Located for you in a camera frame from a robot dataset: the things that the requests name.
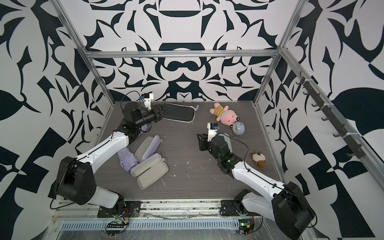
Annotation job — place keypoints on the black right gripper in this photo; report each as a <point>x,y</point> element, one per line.
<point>202,142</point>

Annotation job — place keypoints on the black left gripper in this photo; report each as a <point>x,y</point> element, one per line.
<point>156,111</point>

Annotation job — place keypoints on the lavender umbrella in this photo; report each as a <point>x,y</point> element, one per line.
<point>145,129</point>
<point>127,159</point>

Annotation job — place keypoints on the lavender umbrella case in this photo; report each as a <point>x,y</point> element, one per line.
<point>152,175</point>

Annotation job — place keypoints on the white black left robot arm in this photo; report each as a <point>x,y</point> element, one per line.
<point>75,179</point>

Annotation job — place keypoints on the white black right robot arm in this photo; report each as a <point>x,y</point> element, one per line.
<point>285,204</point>

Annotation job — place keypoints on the pink plush pig toy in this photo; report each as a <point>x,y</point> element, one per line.
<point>224,115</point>

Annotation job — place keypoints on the blue round alarm clock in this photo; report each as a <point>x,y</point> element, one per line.
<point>238,129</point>

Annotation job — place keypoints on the brown white plush dog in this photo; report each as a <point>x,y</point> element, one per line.
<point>259,159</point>

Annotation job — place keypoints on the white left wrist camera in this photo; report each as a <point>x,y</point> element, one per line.
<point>147,99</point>

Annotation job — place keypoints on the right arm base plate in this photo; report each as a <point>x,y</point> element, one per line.
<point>231,208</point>

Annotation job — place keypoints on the white perforated cable tray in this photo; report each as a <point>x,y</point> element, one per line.
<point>190,224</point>

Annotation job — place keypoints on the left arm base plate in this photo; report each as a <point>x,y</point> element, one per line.
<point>127,209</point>

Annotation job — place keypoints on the black wall hook rail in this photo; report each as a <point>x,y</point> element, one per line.
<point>333,115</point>

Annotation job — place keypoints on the aluminium cage frame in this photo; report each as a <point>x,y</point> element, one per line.
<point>371,161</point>

